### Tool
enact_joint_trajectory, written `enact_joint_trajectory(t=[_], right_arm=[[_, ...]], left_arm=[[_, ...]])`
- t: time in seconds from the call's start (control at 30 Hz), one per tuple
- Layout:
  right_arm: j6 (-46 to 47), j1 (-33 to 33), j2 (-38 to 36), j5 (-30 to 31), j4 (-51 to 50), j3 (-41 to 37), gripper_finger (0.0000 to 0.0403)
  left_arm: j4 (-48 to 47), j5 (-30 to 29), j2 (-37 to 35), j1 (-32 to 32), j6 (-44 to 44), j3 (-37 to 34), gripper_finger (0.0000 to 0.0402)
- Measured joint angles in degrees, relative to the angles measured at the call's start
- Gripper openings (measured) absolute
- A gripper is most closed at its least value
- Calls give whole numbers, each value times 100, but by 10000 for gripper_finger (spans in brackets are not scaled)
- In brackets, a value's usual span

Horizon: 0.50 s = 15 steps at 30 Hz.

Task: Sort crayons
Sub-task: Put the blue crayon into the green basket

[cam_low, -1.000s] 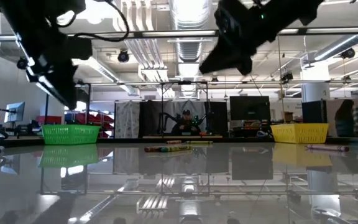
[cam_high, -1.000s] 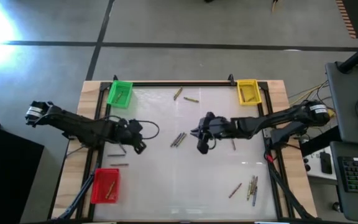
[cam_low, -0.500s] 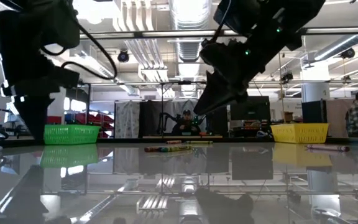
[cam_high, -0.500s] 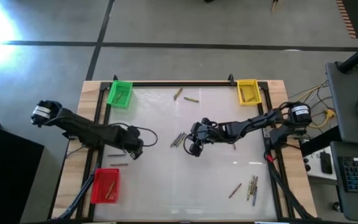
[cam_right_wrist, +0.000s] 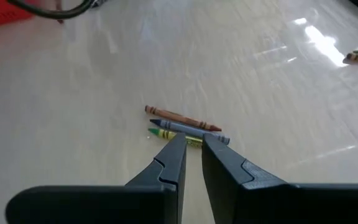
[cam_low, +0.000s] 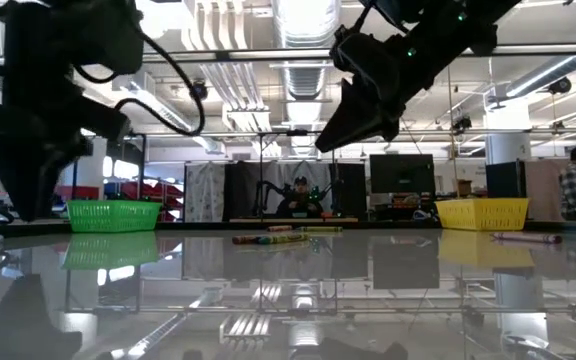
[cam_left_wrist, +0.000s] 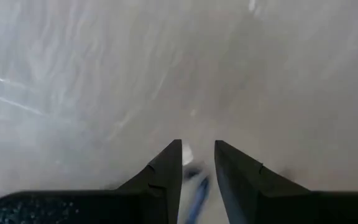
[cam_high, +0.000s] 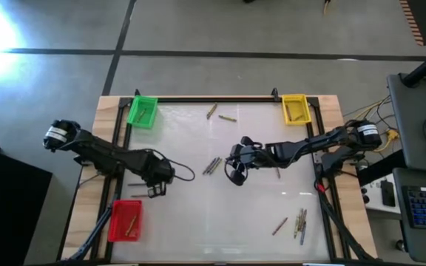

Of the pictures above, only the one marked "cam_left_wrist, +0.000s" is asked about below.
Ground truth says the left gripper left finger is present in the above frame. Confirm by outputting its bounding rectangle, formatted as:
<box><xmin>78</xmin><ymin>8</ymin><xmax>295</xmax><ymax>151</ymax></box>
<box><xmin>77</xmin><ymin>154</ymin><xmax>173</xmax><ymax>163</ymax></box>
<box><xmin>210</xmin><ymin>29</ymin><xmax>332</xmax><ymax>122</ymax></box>
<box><xmin>0</xmin><ymin>139</ymin><xmax>183</xmax><ymax>224</ymax></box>

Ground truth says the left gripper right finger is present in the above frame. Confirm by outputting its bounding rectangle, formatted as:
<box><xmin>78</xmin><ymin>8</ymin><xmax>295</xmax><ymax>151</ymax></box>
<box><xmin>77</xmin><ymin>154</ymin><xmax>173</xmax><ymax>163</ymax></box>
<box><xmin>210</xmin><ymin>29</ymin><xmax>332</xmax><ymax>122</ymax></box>
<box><xmin>214</xmin><ymin>139</ymin><xmax>358</xmax><ymax>224</ymax></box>

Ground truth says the blue crayon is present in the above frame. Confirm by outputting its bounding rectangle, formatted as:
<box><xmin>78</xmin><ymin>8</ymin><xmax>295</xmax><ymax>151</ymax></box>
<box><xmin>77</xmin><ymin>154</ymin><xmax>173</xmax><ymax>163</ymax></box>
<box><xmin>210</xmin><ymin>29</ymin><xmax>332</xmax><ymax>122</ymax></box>
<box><xmin>183</xmin><ymin>167</ymin><xmax>211</xmax><ymax>224</ymax></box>

